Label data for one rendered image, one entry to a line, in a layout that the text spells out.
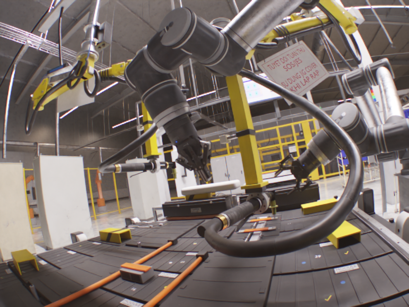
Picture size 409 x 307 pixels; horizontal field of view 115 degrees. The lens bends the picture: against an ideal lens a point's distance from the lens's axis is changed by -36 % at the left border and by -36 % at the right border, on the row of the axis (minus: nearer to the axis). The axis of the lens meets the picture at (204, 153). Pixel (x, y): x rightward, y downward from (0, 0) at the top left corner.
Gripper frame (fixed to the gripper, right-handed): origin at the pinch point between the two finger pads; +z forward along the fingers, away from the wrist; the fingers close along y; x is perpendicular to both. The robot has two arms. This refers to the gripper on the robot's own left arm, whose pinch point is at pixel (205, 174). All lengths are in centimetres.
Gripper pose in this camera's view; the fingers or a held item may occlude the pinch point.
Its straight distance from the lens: 55.5
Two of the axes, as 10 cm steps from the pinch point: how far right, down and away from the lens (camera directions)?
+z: 4.8, 8.7, 0.7
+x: 4.8, -3.3, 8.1
